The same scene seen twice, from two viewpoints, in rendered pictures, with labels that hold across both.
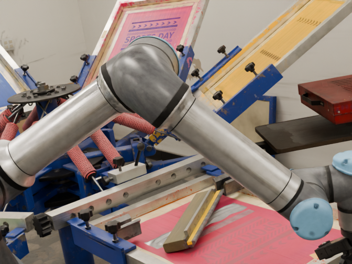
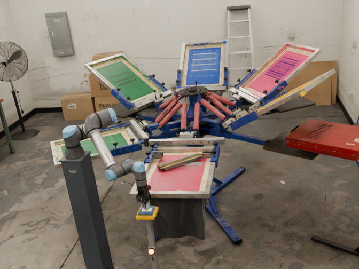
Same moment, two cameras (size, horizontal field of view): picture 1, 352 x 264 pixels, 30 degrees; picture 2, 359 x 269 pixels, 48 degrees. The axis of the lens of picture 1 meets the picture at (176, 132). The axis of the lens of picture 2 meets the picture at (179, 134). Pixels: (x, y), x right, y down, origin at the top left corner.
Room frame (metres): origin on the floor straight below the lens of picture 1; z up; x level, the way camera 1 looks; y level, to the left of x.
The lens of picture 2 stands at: (-0.18, -2.26, 2.48)
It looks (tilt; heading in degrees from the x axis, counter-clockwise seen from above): 22 degrees down; 47
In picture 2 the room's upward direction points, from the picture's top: 6 degrees counter-clockwise
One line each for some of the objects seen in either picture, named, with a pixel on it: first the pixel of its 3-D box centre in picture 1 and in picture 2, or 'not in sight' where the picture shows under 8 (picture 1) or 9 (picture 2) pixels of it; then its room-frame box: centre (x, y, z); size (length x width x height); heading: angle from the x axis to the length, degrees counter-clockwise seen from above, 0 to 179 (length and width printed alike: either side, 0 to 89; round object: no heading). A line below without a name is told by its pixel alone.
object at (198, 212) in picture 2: not in sight; (174, 215); (1.54, -0.27, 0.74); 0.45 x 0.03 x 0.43; 125
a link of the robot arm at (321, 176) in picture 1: (304, 190); (129, 167); (1.22, -0.23, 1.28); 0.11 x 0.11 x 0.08; 82
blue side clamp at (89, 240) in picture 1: (102, 243); (151, 156); (1.81, 0.27, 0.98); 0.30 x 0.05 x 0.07; 35
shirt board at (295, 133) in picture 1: (218, 155); (252, 139); (2.70, -0.16, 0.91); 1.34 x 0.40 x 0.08; 95
